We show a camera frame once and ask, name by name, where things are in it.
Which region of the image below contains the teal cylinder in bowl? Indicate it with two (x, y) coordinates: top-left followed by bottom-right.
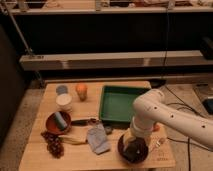
(54, 112), (67, 130)

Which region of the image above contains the black handled knife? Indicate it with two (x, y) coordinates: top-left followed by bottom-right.
(71, 118), (99, 126)

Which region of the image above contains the orange carrot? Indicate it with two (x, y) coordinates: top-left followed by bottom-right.
(153, 123), (160, 132)

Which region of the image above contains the orange fruit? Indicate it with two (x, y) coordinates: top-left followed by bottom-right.
(76, 83), (87, 101)

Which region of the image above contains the yellow banana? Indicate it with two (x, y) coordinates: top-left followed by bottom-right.
(59, 136), (87, 145)

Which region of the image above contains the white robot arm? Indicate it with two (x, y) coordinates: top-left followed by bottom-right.
(130, 89), (213, 149)

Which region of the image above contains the black cable on floor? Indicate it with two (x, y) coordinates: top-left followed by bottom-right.
(163, 84), (213, 171)

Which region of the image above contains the white paper cup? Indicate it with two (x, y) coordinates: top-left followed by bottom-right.
(56, 94), (72, 112)

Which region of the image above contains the dark device on floor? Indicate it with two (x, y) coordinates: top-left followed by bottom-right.
(194, 83), (213, 116)

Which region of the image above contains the grey round lid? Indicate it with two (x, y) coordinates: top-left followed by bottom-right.
(56, 85), (68, 95)

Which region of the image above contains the dark purple bowl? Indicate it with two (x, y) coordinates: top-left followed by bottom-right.
(117, 136), (149, 163)

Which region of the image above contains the small grey metal object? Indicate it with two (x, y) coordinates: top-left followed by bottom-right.
(104, 126), (113, 135)

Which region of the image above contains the green plastic tray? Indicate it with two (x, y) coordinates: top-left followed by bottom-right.
(99, 85), (149, 123)

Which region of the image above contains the brown red bowl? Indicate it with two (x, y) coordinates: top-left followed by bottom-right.
(46, 111), (71, 135)

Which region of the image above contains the bunch of dark grapes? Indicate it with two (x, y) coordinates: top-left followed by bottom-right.
(41, 131), (64, 158)

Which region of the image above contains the metal shelf rail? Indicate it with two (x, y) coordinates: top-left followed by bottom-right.
(19, 50), (213, 71)

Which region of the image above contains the blue grey cloth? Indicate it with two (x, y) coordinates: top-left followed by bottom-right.
(87, 124), (110, 155)

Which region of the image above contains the wooden cutting board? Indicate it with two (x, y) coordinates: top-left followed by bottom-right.
(59, 116), (91, 145)

